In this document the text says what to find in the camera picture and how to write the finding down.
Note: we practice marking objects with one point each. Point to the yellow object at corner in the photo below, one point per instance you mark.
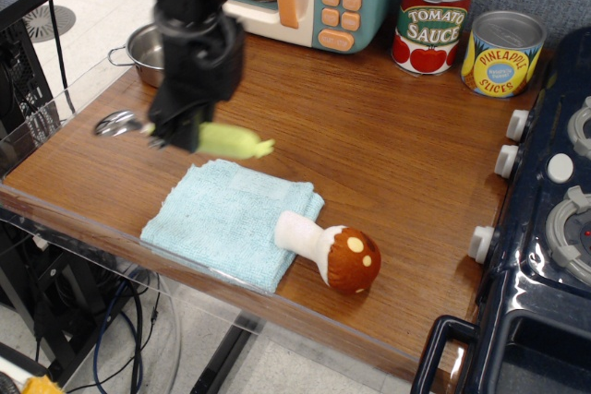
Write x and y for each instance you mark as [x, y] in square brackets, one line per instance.
[41, 385]

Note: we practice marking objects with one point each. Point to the dark blue toy stove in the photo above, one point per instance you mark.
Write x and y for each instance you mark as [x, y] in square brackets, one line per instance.
[532, 331]

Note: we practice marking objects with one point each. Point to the pineapple slices can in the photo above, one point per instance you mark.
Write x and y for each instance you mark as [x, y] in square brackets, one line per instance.
[502, 53]

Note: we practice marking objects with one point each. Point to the clear acrylic table guard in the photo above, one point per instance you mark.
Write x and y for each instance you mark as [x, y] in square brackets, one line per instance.
[101, 191]

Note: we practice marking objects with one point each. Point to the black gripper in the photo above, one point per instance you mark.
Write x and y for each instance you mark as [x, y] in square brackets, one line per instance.
[203, 65]

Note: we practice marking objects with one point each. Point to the plush brown mushroom toy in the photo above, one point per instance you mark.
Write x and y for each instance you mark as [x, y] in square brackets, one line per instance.
[348, 260]

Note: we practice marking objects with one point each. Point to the small steel pot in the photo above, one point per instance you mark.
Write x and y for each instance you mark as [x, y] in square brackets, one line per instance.
[144, 49]

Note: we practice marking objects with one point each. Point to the black desk at left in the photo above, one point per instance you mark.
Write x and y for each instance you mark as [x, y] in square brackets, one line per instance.
[21, 74]

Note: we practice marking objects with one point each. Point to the light blue folded cloth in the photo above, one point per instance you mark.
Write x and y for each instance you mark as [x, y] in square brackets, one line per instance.
[220, 217]

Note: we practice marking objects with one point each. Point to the tomato sauce can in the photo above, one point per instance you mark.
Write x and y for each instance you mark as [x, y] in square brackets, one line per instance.
[427, 34]

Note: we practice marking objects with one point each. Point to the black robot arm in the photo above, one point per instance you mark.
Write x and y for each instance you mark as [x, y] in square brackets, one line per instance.
[186, 11]

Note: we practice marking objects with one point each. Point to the black table leg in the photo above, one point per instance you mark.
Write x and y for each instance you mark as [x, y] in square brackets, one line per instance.
[226, 354]

